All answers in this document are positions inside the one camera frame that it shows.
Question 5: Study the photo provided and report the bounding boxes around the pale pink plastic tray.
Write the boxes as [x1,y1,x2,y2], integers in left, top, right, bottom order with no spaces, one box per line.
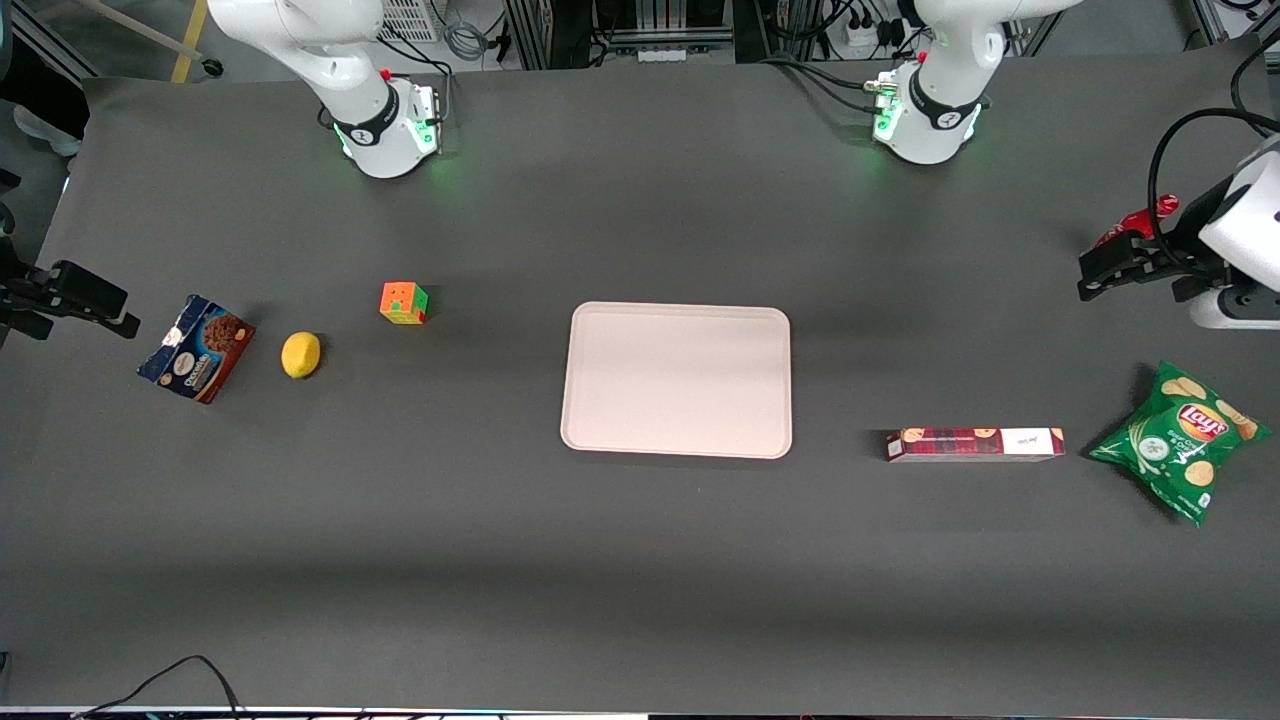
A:
[559,301,794,460]

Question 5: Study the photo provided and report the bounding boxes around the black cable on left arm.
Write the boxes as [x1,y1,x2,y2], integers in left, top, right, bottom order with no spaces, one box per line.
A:
[1147,107,1280,263]

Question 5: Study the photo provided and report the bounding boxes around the aluminium profile frame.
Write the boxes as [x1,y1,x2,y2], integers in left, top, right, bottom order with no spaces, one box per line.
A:
[503,0,791,71]

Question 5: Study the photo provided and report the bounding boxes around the white power strip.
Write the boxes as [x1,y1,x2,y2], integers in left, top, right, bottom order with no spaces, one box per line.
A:
[843,8,906,53]

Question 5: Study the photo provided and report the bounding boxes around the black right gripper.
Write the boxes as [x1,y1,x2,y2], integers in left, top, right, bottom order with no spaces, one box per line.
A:
[0,236,142,343]

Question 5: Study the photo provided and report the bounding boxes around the yellow lemon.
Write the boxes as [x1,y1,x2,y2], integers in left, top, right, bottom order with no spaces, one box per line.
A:
[280,331,323,381]

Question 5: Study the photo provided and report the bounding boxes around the colourful Rubik's cube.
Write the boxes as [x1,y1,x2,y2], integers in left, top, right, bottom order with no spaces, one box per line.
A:
[379,281,431,327]

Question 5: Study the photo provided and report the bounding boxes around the red cola bottle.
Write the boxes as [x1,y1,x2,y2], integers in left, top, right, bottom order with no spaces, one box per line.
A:
[1092,194,1181,251]

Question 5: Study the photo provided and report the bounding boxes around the blue chocolate cookie box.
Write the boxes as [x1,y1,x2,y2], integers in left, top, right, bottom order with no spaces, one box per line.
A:
[136,294,257,406]

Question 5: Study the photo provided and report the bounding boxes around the red cookie box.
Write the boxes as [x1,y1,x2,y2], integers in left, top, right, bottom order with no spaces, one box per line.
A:
[885,427,1067,464]

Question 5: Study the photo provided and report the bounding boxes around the light grey shoe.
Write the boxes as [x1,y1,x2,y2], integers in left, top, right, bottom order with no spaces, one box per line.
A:
[12,104,83,159]

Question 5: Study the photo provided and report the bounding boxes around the black cable at table edge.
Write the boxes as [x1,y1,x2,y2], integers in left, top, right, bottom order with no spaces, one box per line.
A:
[68,655,244,720]

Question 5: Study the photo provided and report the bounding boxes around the grey coiled cable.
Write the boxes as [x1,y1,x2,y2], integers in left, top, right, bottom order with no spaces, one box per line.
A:
[440,0,493,63]

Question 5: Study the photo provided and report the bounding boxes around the white perforated panel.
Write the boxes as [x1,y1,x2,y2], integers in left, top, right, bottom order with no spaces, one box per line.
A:
[378,0,443,44]

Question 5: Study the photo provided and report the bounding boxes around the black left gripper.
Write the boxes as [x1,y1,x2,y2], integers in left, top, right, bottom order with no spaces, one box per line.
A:
[1077,215,1239,304]

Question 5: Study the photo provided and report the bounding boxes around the black cables at left arm base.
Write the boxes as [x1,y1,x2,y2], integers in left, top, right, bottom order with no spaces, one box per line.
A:
[758,52,885,117]

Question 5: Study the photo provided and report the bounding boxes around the green Lay's chips bag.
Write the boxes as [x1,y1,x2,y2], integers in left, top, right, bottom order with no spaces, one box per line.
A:
[1088,360,1273,528]

